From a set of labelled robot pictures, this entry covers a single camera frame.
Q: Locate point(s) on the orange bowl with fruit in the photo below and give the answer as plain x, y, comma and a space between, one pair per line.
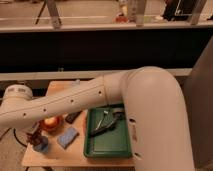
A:
51, 124

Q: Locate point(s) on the wooden table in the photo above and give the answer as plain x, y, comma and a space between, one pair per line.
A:
73, 155

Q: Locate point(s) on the black tongs in tray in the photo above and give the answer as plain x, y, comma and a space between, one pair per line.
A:
117, 115

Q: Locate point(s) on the green plastic tray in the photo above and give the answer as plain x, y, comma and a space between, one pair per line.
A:
111, 144

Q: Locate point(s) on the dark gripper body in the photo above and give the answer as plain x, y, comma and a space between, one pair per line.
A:
35, 138

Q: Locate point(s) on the blue sponge cloth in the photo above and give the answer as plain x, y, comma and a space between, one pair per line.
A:
66, 138

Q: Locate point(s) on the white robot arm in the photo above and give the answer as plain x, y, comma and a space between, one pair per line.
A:
154, 105

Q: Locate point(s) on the small black rectangular block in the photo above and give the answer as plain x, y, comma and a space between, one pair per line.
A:
70, 118

